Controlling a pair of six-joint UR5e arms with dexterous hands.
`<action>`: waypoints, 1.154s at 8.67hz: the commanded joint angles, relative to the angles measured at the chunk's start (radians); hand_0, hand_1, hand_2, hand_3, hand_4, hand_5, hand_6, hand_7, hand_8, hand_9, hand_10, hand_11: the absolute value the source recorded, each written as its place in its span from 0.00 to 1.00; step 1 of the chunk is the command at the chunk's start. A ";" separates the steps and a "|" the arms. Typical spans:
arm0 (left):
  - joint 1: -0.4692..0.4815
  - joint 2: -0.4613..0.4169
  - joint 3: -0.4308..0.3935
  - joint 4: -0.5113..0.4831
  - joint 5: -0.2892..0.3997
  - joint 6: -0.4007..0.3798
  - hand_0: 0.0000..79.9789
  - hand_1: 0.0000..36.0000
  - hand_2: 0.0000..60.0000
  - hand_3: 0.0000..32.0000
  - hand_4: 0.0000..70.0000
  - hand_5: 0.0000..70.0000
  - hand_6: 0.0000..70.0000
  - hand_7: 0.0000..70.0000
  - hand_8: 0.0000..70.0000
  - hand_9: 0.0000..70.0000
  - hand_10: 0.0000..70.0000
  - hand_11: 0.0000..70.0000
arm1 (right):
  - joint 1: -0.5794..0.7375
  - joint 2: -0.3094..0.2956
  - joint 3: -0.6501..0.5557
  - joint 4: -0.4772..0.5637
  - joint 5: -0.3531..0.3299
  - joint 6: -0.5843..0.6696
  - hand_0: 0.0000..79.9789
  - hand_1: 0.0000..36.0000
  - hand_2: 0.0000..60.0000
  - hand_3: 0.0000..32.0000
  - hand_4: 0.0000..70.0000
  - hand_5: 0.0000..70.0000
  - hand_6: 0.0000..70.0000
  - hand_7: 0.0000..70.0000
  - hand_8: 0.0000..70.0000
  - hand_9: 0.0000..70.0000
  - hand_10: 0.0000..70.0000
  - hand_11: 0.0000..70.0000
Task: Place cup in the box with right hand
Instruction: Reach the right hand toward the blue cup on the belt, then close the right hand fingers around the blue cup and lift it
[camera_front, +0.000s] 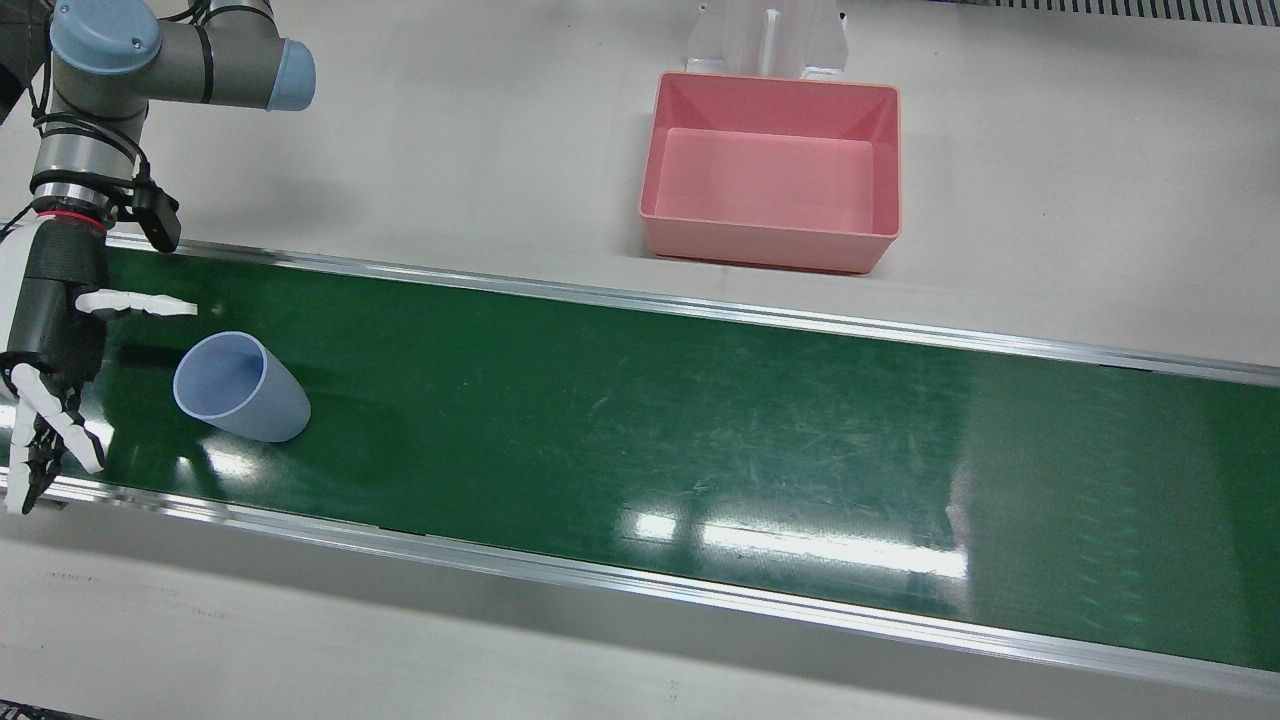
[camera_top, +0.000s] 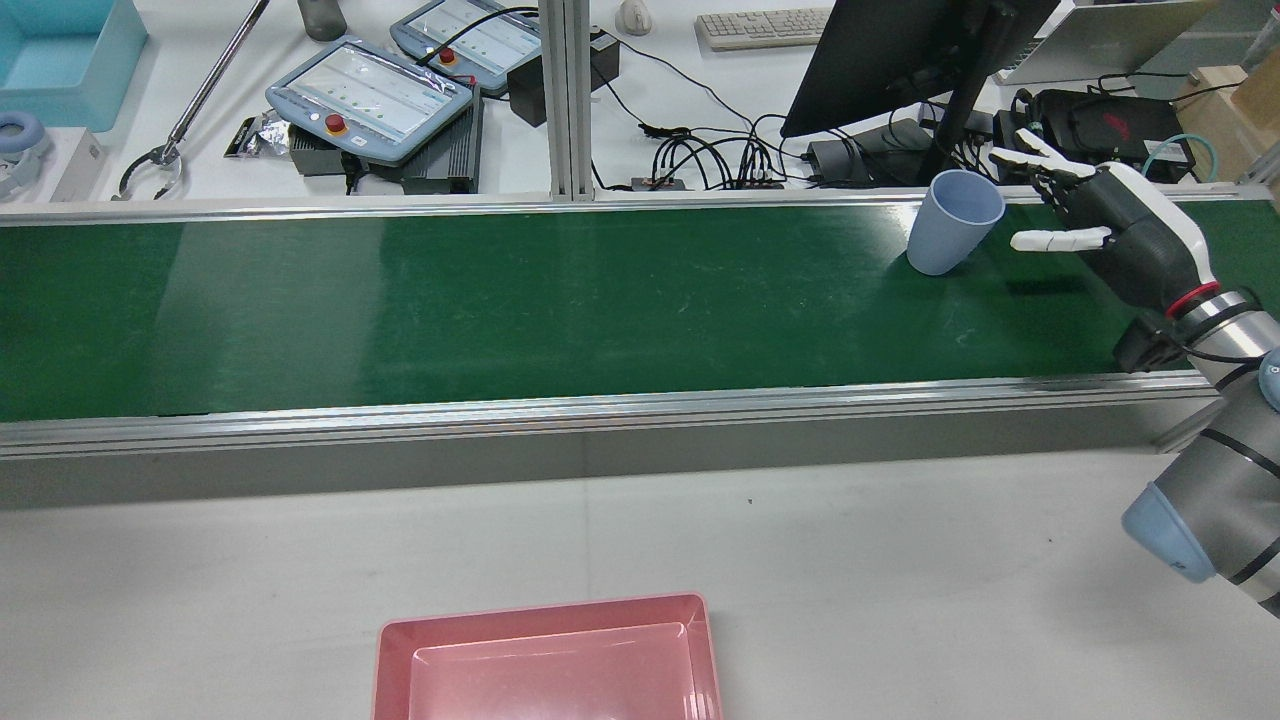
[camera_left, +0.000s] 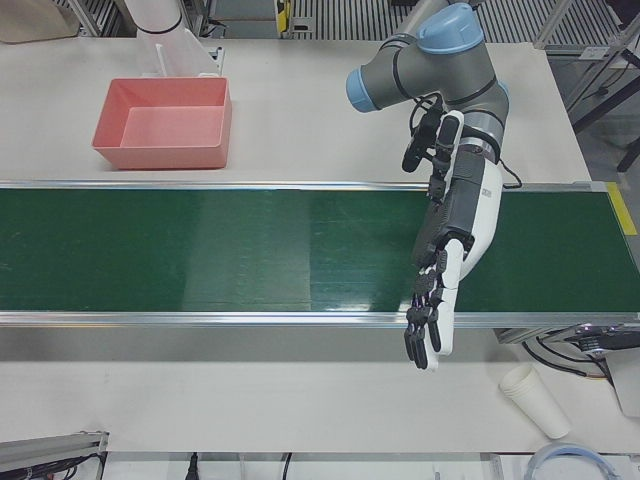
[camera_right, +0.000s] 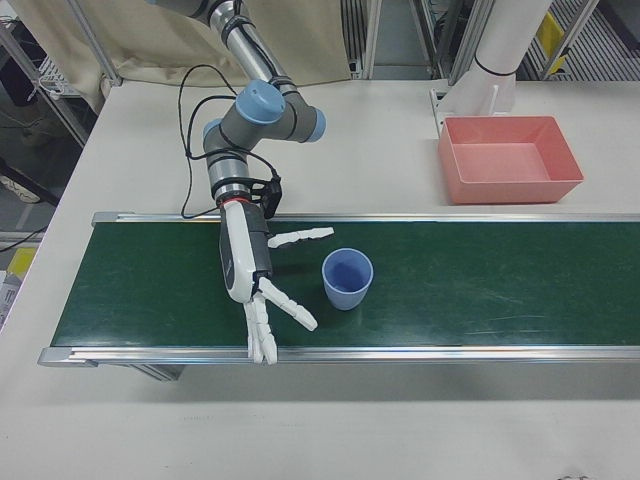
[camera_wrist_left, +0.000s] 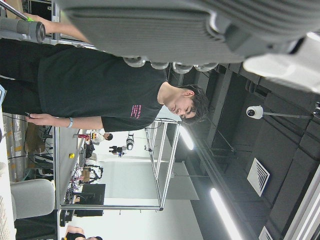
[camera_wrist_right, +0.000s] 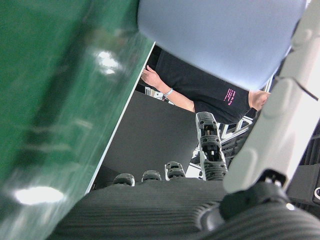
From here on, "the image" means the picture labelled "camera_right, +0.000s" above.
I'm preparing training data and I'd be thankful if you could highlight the aluminium frame structure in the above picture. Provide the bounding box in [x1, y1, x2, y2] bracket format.
[341, 0, 481, 81]

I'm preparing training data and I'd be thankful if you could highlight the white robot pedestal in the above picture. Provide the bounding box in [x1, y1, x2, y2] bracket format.
[429, 0, 554, 126]

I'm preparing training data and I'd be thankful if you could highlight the green conveyor belt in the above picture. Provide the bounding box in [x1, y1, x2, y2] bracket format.
[38, 211, 640, 382]

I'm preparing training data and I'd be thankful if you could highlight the yellow label card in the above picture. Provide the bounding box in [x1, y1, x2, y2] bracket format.
[7, 248, 37, 279]

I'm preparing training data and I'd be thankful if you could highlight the beige fabric curtain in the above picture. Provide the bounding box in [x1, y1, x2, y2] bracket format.
[13, 0, 352, 119]

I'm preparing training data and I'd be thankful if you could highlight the white wire rack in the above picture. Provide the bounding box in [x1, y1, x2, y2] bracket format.
[35, 53, 81, 101]

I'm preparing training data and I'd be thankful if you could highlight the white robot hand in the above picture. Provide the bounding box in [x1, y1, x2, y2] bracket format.
[217, 199, 335, 366]

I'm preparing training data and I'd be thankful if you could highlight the aluminium frame post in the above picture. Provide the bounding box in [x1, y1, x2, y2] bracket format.
[69, 0, 124, 87]

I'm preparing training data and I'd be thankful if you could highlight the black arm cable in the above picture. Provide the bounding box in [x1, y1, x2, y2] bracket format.
[179, 64, 239, 220]

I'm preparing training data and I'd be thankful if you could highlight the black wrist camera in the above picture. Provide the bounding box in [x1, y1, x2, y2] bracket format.
[249, 172, 283, 220]

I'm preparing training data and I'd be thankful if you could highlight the blue plastic cup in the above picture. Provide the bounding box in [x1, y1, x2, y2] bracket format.
[321, 247, 375, 312]

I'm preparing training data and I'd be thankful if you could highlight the pink plastic box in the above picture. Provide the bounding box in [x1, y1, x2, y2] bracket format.
[438, 115, 585, 206]

